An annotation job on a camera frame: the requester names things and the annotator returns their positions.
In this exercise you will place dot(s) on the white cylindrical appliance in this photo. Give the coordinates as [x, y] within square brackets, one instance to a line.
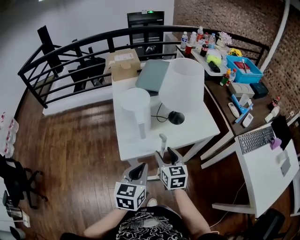
[134, 110]

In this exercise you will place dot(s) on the slim white remote control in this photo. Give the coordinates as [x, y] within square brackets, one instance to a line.
[233, 110]

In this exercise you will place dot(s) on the red book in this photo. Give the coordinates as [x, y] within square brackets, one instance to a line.
[241, 65]

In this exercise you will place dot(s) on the person's right forearm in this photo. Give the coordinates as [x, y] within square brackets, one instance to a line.
[189, 213]

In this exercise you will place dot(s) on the pack of clear water bottles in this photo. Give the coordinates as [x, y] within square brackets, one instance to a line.
[10, 131]

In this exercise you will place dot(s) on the black keyboard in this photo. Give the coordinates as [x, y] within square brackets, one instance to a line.
[255, 140]

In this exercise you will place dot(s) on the dark pen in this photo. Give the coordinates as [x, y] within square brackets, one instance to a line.
[244, 65]

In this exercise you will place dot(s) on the black cloth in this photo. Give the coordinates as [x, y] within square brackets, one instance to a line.
[282, 131]

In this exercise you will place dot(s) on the blue squeegee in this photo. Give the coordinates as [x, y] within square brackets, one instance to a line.
[236, 100]

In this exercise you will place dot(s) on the white pot with pale flowers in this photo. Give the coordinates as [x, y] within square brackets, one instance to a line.
[223, 38]

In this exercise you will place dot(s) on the person's white shoe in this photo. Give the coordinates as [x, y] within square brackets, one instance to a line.
[152, 202]

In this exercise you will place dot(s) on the grey tissue box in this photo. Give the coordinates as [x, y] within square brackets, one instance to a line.
[241, 90]

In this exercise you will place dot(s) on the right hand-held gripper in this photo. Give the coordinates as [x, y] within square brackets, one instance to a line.
[175, 178]

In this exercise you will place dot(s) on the black door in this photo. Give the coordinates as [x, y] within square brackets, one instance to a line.
[145, 23]

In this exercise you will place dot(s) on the white vertical pipe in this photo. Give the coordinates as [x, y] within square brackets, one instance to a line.
[285, 14]

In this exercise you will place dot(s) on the small purple object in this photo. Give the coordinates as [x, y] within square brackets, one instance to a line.
[276, 144]

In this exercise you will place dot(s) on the person's left forearm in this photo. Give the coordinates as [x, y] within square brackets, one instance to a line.
[105, 222]

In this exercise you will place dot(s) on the white table lamp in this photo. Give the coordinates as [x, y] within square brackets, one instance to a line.
[182, 89]

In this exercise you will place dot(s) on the water bottle with red label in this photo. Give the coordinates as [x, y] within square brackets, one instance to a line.
[200, 34]

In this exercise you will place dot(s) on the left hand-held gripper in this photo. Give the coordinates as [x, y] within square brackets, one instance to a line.
[129, 197]

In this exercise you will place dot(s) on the black oblong case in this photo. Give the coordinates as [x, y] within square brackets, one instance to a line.
[214, 66]

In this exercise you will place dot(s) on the white cabinet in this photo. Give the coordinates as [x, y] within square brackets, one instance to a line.
[170, 44]

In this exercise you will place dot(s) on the yellow sunflowers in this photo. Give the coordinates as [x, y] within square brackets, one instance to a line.
[234, 52]

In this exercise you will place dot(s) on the yellow-green soft object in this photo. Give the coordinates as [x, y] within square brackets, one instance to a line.
[213, 58]

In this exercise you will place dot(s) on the blue plastic bin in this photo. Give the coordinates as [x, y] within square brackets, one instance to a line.
[248, 77]

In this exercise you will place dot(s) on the person's black printed shirt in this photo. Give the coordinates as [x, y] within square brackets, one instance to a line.
[152, 225]

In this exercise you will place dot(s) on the green red sauce bottle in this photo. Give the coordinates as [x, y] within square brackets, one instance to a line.
[225, 78]

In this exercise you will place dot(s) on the red can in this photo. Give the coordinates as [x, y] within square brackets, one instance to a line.
[188, 49]

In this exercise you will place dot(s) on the clear bottle with red cap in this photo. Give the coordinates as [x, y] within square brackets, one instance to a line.
[233, 75]

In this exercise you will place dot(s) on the water bottle with blue label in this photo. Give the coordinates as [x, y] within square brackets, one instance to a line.
[184, 40]

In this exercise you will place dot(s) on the grey closed laptop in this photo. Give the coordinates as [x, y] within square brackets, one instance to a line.
[150, 75]

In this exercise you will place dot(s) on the white tray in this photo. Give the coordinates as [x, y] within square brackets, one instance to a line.
[199, 56]

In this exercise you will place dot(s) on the water bottle with blue cap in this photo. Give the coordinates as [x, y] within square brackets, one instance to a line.
[212, 40]

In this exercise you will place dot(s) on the silver metal flask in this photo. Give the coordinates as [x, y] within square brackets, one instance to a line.
[14, 211]

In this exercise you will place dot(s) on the white keyboard table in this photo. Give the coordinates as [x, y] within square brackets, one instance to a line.
[262, 168]

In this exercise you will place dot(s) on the large dark soda bottle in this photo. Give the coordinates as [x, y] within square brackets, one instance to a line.
[204, 50]

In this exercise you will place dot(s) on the plain clear water bottle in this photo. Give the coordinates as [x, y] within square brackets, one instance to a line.
[193, 38]

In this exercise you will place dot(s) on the small white side table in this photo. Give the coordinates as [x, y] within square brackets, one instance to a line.
[295, 118]

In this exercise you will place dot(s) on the black stair post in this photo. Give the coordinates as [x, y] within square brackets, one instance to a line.
[45, 39]

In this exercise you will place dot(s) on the white square lamp table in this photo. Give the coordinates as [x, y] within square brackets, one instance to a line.
[187, 126]

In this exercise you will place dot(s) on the black metal railing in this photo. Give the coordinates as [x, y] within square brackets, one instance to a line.
[111, 44]

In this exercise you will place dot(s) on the grey square pad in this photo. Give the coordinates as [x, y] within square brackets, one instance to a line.
[286, 167]

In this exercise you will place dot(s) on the dark wooden table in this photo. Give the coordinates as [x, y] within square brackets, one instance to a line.
[218, 98]

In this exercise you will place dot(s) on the white handheld device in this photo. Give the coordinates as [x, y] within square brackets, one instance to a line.
[272, 114]

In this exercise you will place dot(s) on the wide white remote control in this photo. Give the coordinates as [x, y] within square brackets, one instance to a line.
[247, 120]

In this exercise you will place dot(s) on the brown cardboard box with label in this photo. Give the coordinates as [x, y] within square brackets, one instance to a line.
[124, 68]

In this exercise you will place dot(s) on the black rectangular box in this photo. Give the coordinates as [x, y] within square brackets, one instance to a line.
[259, 90]

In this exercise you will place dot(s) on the green exit sign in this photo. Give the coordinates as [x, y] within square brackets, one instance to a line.
[150, 11]

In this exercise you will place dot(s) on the small dark soda bottle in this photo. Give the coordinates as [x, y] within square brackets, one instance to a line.
[274, 103]

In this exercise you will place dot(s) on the clear plastic cup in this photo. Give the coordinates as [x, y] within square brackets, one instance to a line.
[244, 100]
[282, 157]

